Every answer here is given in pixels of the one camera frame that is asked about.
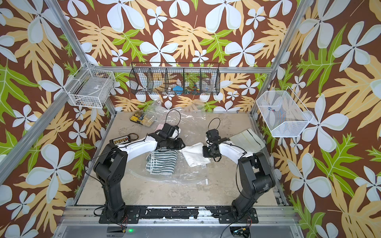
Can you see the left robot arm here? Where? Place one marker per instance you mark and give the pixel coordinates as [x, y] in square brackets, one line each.
[111, 165]

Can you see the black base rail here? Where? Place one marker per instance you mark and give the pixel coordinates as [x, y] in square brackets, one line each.
[136, 214]

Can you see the pale green towel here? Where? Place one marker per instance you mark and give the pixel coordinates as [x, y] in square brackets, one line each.
[248, 140]

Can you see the white wire basket left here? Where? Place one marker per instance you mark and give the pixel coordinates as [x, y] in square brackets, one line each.
[91, 87]

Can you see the green white striped towel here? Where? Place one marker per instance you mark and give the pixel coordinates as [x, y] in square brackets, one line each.
[162, 163]

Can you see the black wire basket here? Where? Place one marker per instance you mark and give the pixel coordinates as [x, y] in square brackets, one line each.
[198, 78]

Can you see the clear plastic vacuum bag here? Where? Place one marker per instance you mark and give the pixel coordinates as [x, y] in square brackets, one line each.
[178, 156]

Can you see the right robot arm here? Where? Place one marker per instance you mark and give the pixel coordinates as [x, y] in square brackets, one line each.
[256, 177]

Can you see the white mesh basket right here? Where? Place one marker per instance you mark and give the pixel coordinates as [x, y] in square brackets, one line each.
[284, 113]

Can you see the black parallel charging board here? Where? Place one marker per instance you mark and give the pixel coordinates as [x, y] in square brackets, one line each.
[124, 139]

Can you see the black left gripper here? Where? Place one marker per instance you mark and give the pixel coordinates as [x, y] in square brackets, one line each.
[180, 144]

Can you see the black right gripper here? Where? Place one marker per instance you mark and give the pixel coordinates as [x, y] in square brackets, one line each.
[205, 153]

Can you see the yellow black screwdriver bit case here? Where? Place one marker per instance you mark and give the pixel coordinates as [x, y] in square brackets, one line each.
[142, 118]

